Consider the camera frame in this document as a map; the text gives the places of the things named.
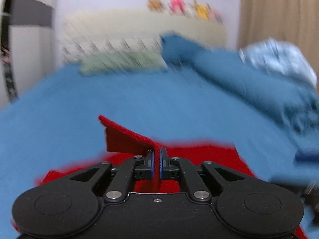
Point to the red knit sweater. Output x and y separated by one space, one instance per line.
151 190

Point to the yellow plush toy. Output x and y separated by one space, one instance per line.
202 10

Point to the beige curtain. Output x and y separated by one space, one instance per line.
295 21

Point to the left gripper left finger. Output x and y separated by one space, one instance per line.
125 176

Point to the dark blue pillow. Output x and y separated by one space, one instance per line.
178 49

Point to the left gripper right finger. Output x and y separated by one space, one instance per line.
186 174

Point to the cream quilted headboard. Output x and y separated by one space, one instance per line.
89 33

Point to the light blue blanket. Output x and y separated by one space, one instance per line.
279 58

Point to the pink plush toy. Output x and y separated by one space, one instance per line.
177 6

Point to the brown plush toy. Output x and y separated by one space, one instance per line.
155 5

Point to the green pillow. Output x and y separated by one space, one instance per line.
122 62

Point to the blue bed sheet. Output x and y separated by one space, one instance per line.
56 123

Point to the blue folded duvet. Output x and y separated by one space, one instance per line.
292 107

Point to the white grey wardrobe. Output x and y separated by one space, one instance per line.
27 45

